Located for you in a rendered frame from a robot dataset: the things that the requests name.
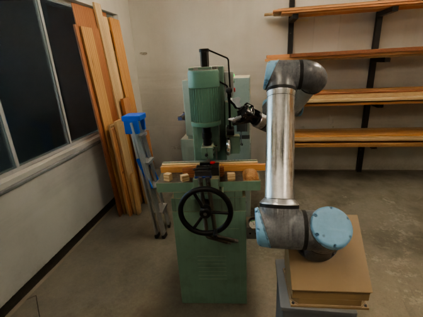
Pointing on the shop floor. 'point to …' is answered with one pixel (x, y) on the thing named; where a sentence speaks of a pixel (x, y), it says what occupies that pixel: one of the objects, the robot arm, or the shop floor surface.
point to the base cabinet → (212, 260)
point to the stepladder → (131, 126)
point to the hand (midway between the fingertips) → (226, 107)
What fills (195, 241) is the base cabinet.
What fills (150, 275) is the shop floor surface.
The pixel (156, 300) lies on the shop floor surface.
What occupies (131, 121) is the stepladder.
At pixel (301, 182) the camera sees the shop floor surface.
